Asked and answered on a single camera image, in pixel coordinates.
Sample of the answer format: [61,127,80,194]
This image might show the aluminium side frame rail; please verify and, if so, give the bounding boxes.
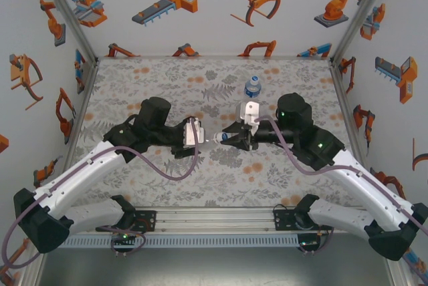
[35,60,100,212]
[329,60,381,206]

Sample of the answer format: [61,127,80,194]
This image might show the controller board green light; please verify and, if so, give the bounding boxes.
[110,231,138,245]
[298,237,322,249]

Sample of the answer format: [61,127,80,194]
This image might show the aluminium frame post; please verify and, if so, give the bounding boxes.
[381,255,417,286]
[329,0,399,65]
[35,0,100,63]

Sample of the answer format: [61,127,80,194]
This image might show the white bracket with cable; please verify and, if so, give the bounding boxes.
[235,100,262,135]

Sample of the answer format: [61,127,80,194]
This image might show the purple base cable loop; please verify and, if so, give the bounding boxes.
[297,225,335,255]
[96,225,148,257]

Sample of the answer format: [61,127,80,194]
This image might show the perforated grey cable duct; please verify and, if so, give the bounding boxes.
[65,234,300,249]

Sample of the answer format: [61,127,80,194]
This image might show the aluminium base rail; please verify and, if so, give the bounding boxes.
[63,205,375,235]

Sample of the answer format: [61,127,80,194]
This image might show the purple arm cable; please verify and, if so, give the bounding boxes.
[0,122,201,270]
[254,117,428,267]

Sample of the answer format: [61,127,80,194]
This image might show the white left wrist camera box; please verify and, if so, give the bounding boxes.
[182,117,205,149]

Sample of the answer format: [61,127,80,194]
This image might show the clear Pocari Sweat bottle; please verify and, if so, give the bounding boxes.
[243,75,263,99]

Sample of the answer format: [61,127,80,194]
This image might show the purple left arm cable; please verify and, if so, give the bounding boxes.
[0,122,201,270]

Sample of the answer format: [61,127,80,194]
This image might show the floral patterned table cover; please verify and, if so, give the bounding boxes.
[65,57,372,208]

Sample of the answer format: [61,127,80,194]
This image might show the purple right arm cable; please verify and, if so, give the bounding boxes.
[254,117,428,267]

